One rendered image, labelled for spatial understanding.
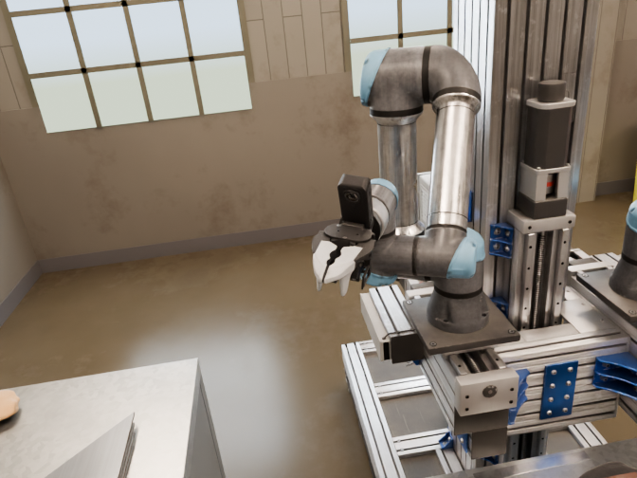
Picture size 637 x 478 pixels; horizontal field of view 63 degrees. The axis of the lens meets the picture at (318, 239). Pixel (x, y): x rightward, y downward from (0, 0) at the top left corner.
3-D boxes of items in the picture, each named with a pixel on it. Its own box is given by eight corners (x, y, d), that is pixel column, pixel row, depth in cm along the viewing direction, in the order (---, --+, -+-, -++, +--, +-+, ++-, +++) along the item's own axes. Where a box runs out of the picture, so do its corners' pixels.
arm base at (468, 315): (419, 304, 136) (418, 271, 132) (474, 296, 137) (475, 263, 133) (438, 338, 122) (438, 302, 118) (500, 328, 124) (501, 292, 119)
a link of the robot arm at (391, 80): (429, 290, 122) (427, 46, 100) (368, 285, 127) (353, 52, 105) (435, 267, 133) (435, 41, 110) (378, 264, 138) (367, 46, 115)
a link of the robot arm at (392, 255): (412, 292, 96) (410, 238, 91) (354, 287, 100) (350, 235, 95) (418, 271, 103) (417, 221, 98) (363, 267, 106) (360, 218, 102)
